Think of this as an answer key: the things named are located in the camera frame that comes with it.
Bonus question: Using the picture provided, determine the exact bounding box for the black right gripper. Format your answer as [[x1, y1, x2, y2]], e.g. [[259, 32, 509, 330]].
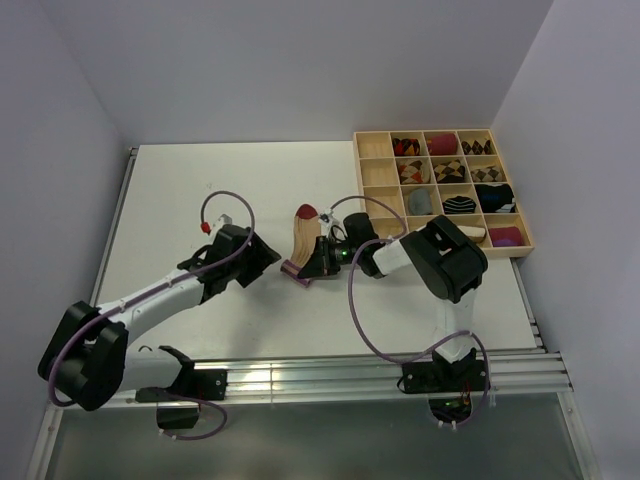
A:
[[299, 235, 362, 279]]

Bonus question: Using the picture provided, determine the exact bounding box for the tan sock with purple stripes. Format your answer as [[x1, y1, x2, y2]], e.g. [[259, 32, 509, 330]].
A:
[[280, 203, 321, 288]]

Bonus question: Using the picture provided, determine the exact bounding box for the tan orange argyle sock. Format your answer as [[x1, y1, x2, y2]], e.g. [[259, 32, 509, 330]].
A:
[[396, 158, 431, 185]]

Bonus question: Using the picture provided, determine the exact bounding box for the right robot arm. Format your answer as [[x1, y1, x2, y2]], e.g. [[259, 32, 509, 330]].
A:
[[298, 213, 488, 390]]

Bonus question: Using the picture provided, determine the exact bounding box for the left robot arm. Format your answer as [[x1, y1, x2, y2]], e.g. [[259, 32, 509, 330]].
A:
[[37, 225, 281, 411]]

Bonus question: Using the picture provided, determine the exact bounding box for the wooden compartment tray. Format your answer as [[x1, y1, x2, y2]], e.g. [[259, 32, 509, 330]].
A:
[[353, 129, 534, 258]]

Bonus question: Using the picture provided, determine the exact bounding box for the red orange argyle rolled sock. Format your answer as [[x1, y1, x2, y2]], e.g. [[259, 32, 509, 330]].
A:
[[391, 137, 421, 156]]

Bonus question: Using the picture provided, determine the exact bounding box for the black white striped rolled sock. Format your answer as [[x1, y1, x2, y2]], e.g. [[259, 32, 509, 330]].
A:
[[442, 195, 477, 215]]

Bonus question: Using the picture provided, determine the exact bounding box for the brown tan argyle rolled sock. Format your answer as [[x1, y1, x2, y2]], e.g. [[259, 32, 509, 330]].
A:
[[433, 160, 466, 184]]

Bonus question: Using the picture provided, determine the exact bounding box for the beige rolled sock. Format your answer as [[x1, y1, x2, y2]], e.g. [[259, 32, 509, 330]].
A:
[[458, 225, 487, 244]]

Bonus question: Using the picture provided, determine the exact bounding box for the crimson rolled sock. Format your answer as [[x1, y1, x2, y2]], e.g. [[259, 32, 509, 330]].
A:
[[426, 133, 458, 156]]

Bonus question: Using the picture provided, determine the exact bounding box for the magenta purple rolled sock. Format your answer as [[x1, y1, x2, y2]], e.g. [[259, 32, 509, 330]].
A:
[[489, 226, 524, 248]]

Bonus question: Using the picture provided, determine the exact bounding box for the black blue rolled sock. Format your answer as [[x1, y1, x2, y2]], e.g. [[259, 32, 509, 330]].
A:
[[475, 184, 516, 214]]

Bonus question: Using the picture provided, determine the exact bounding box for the grey brown argyle rolled sock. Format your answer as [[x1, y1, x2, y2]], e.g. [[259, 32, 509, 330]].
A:
[[470, 165, 505, 183]]

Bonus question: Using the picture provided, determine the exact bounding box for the brown white argyle rolled sock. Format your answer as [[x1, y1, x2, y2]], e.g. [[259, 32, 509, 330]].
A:
[[461, 138, 494, 156]]

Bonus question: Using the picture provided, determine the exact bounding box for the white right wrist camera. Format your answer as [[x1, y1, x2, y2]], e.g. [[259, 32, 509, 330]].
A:
[[318, 208, 346, 241]]

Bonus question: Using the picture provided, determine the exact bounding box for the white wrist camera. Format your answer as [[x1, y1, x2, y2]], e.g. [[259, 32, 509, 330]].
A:
[[318, 208, 346, 241], [200, 214, 233, 237]]

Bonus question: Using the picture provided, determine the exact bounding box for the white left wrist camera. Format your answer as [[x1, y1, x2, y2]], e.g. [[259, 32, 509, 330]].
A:
[[200, 214, 233, 237]]

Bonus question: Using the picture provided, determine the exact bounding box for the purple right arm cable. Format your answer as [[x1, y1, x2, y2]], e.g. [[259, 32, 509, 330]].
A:
[[322, 195, 494, 429]]

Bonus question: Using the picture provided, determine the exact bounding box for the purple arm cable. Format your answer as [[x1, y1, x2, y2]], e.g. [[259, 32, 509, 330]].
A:
[[48, 190, 256, 442], [322, 195, 494, 429]]

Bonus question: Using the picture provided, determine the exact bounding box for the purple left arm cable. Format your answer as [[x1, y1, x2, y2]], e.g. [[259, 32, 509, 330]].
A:
[[48, 190, 256, 442]]

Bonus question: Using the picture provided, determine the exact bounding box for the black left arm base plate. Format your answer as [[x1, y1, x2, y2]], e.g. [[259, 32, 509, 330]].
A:
[[134, 369, 227, 435]]

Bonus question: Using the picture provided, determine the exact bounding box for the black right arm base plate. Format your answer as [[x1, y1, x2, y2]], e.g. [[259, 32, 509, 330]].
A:
[[396, 354, 490, 427]]

